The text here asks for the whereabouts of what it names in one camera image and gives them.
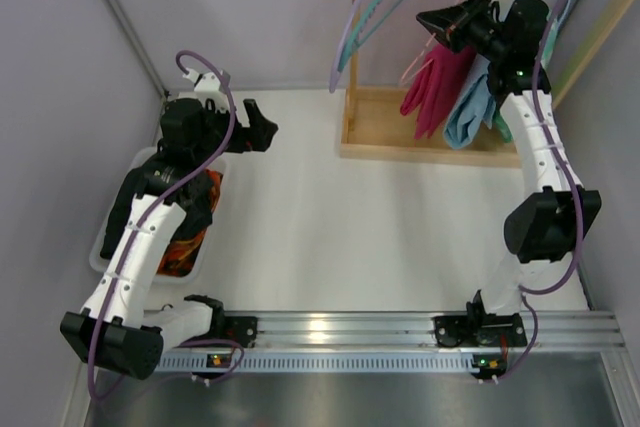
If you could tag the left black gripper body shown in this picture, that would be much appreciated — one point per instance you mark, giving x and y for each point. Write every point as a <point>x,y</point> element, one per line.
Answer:
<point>248,132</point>

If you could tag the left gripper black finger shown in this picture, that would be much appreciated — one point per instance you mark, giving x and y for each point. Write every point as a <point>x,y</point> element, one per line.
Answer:
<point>253,112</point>
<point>263,133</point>

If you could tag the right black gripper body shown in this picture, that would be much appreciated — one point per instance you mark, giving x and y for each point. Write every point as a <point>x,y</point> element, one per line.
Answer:
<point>466,25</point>

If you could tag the magenta trousers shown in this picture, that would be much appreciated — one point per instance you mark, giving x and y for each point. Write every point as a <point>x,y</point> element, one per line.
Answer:
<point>436,88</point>

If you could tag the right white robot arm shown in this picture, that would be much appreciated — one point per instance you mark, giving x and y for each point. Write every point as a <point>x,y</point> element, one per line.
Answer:
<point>544,234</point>

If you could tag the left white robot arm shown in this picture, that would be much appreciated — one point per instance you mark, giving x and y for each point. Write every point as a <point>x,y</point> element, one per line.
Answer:
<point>158,222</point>

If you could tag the teal plastic hanger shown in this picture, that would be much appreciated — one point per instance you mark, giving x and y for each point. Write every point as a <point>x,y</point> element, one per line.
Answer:
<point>380,7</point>

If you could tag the light blue trousers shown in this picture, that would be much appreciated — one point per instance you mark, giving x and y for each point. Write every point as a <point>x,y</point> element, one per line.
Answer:
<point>474,106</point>

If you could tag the lilac plastic hanger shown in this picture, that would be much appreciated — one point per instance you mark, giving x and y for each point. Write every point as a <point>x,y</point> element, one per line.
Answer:
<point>350,39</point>

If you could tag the green white garment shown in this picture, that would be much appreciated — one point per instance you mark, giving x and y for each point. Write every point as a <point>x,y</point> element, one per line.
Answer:
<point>498,122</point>

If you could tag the black garment in basket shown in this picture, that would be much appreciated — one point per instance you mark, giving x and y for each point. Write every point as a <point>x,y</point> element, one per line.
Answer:
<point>154,176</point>

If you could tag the wooden clothes rack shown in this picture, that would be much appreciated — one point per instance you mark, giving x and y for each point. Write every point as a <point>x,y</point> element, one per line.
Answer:
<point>373,128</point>

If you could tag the orange patterned garment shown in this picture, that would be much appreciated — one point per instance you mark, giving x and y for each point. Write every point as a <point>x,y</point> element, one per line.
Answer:
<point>179,258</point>

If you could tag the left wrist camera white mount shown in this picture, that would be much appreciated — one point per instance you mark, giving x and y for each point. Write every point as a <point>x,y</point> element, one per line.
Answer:
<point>205,85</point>

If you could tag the perforated grey cable duct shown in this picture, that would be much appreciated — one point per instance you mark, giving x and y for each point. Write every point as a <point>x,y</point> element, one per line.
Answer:
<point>329,362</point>

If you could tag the aluminium mounting rail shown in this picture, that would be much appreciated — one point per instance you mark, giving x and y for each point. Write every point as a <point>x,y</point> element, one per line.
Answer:
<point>558,330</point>

